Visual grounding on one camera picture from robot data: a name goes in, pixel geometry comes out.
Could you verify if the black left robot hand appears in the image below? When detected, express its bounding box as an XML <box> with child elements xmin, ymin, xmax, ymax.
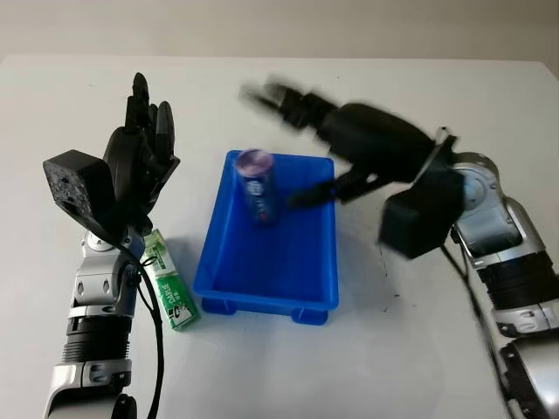
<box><xmin>101</xmin><ymin>72</ymin><xmax>182</xmax><ymax>240</ymax></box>

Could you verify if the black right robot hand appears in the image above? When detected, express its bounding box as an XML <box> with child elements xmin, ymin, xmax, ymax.
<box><xmin>238</xmin><ymin>76</ymin><xmax>438</xmax><ymax>209</ymax></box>

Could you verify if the purple drink can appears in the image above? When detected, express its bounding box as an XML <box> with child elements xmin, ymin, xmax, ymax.
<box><xmin>235</xmin><ymin>148</ymin><xmax>280</xmax><ymax>229</ymax></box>

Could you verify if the green toothpaste box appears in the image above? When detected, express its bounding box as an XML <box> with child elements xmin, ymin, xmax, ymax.
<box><xmin>139</xmin><ymin>229</ymin><xmax>203</xmax><ymax>334</ymax></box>

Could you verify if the blue plastic tray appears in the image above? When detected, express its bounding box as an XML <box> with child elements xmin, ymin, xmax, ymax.
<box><xmin>192</xmin><ymin>149</ymin><xmax>341</xmax><ymax>326</ymax></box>

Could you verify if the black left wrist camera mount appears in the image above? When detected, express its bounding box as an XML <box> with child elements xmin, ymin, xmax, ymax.
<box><xmin>42</xmin><ymin>149</ymin><xmax>118</xmax><ymax>235</ymax></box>

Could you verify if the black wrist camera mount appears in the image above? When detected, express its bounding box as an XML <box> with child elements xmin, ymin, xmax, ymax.
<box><xmin>377</xmin><ymin>126</ymin><xmax>466</xmax><ymax>262</ymax></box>
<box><xmin>42</xmin><ymin>149</ymin><xmax>118</xmax><ymax>235</ymax></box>

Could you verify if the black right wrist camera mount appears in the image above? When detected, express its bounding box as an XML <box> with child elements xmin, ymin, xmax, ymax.
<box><xmin>377</xmin><ymin>126</ymin><xmax>466</xmax><ymax>262</ymax></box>

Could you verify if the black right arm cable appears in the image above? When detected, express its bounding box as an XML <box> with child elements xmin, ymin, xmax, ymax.
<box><xmin>440</xmin><ymin>243</ymin><xmax>516</xmax><ymax>419</ymax></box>

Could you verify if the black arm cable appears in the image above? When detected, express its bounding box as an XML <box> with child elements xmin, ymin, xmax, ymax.
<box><xmin>440</xmin><ymin>243</ymin><xmax>516</xmax><ymax>419</ymax></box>
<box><xmin>102</xmin><ymin>226</ymin><xmax>170</xmax><ymax>419</ymax></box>

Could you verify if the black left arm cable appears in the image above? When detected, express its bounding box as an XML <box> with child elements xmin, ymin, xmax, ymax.
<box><xmin>102</xmin><ymin>226</ymin><xmax>170</xmax><ymax>419</ymax></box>

